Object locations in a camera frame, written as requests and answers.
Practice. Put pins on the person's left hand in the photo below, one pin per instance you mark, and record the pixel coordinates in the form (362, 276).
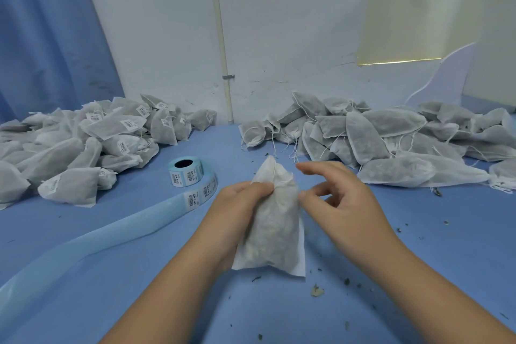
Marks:
(230, 219)

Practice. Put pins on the person's right hand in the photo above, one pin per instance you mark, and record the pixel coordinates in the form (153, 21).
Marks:
(351, 215)

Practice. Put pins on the white sachet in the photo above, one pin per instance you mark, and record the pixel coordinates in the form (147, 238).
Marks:
(274, 223)

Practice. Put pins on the blue label roll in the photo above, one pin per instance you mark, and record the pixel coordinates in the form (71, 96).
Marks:
(185, 174)

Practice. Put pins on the pile of unlabelled herb bags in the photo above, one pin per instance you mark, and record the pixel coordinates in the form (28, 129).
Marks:
(379, 138)

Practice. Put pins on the pile of labelled herb bags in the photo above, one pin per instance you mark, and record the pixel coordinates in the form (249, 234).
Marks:
(85, 150)

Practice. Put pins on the person's right forearm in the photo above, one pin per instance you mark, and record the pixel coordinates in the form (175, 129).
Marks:
(447, 303)

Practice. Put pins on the person's left forearm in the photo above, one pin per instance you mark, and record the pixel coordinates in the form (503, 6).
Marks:
(157, 303)

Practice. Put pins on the dried herb crumb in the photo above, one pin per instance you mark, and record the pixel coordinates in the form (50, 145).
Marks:
(318, 290)

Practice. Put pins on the grey pipe clamp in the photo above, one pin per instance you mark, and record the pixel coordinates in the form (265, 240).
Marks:
(228, 77)

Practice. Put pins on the white curved board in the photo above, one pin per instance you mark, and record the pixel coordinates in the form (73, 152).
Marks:
(443, 78)

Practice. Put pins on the large beige panel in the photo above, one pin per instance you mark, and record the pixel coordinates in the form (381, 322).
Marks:
(493, 29)

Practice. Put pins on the blue curtain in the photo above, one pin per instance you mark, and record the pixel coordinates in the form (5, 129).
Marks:
(48, 29)

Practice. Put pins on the white wall pipe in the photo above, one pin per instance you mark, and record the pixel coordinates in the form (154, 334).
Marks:
(222, 25)

